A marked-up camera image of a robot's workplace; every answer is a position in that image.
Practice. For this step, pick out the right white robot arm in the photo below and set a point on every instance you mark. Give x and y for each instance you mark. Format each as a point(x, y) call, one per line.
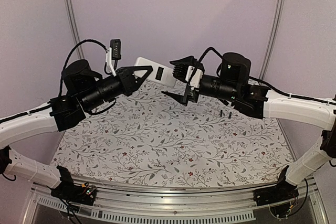
point(259, 102)

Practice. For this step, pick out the floral patterned table mat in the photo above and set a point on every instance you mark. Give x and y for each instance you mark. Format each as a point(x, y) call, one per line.
point(149, 139)

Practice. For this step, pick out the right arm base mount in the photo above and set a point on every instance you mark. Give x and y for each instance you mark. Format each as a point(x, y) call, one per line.
point(281, 191)

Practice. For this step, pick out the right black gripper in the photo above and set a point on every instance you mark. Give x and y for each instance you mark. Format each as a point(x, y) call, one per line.
point(189, 93)

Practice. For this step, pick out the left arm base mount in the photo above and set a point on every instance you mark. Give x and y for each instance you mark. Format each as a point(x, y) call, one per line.
point(83, 194)

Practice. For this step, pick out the aluminium frame post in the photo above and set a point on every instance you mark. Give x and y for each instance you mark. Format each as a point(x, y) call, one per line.
point(272, 38)
point(72, 20)

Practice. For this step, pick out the white remote control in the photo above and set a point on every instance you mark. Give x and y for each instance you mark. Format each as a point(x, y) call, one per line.
point(161, 74)

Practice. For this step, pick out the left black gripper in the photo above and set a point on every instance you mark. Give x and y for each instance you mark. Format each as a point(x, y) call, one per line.
point(129, 83)

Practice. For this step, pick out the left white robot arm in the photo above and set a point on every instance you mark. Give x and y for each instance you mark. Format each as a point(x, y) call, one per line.
point(86, 90)

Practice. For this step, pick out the front aluminium rail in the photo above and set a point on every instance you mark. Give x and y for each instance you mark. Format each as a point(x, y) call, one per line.
point(128, 203)

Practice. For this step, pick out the right aluminium frame post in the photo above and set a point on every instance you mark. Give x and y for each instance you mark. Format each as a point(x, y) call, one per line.
point(272, 38)

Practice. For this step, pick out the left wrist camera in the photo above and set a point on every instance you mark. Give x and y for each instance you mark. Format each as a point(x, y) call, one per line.
point(113, 56)

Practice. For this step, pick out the left aluminium frame post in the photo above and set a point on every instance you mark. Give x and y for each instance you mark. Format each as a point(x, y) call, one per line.
point(72, 20)

